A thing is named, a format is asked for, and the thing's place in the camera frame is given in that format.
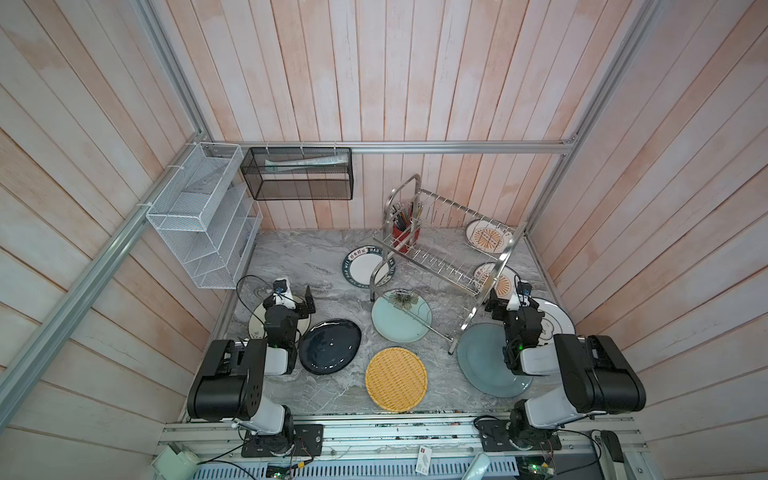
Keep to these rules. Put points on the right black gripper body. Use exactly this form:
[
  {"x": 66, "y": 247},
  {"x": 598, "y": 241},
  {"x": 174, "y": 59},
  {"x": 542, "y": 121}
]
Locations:
[{"x": 505, "y": 308}]

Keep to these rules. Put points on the cream floral plate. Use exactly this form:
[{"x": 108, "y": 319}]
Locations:
[{"x": 257, "y": 324}]

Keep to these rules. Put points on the dark blue glazed plate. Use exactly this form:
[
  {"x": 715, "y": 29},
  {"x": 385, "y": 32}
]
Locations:
[{"x": 330, "y": 346}]

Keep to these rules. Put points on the green rim white plate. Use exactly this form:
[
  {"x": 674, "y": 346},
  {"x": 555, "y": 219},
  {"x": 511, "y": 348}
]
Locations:
[{"x": 361, "y": 263}]

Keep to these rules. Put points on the silver metal dish rack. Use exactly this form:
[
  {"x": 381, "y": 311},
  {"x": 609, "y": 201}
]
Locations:
[{"x": 440, "y": 267}]

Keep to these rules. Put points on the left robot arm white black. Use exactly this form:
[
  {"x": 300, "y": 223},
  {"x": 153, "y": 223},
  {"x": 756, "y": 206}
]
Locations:
[{"x": 229, "y": 382}]

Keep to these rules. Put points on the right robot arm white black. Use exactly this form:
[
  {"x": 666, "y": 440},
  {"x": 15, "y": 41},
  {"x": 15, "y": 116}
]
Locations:
[{"x": 595, "y": 376}]

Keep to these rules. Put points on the white plate black rings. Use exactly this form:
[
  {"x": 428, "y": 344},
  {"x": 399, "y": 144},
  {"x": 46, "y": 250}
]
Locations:
[{"x": 558, "y": 318}]

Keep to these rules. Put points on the near orange sunburst plate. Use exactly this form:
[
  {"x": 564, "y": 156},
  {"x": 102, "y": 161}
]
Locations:
[{"x": 505, "y": 284}]

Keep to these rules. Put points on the orange sunburst plate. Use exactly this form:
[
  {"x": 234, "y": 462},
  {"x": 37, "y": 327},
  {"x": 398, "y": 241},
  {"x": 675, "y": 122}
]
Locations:
[
  {"x": 505, "y": 284},
  {"x": 488, "y": 237}
]

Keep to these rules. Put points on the grey green large plate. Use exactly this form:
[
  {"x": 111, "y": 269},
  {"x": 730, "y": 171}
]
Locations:
[{"x": 480, "y": 354}]

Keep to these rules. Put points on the far orange sunburst plate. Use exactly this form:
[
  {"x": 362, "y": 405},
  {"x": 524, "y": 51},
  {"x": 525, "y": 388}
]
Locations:
[{"x": 488, "y": 237}]

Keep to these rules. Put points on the light green flower plate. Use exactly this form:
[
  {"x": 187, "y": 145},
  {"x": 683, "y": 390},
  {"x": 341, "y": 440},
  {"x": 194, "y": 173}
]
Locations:
[{"x": 401, "y": 316}]

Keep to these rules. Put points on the yellow woven bamboo tray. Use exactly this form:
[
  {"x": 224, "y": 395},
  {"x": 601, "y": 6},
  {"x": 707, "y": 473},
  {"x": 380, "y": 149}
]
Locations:
[{"x": 396, "y": 379}]

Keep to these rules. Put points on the red utensil cup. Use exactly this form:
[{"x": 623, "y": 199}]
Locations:
[{"x": 405, "y": 238}]

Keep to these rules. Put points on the colourful chopsticks bundle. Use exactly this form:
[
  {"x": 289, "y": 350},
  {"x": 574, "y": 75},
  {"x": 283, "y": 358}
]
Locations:
[{"x": 403, "y": 214}]

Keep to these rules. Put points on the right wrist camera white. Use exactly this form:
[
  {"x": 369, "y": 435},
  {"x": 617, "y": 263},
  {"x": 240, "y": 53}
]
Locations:
[{"x": 522, "y": 291}]

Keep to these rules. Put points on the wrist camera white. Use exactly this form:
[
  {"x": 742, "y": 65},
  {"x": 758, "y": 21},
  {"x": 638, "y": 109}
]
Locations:
[
  {"x": 522, "y": 291},
  {"x": 282, "y": 294}
]

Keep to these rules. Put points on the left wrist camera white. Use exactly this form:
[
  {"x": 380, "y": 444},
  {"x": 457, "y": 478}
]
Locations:
[{"x": 282, "y": 294}]

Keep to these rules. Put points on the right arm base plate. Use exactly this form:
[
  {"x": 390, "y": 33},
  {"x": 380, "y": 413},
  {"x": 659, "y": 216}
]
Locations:
[{"x": 498, "y": 435}]

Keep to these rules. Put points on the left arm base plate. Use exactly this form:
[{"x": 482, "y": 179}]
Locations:
[{"x": 303, "y": 440}]

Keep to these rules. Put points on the white wire mesh shelf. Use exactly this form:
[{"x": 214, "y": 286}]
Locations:
[{"x": 206, "y": 218}]

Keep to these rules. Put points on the black mesh wall basket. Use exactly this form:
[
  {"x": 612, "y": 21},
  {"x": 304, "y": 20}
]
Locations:
[{"x": 299, "y": 173}]

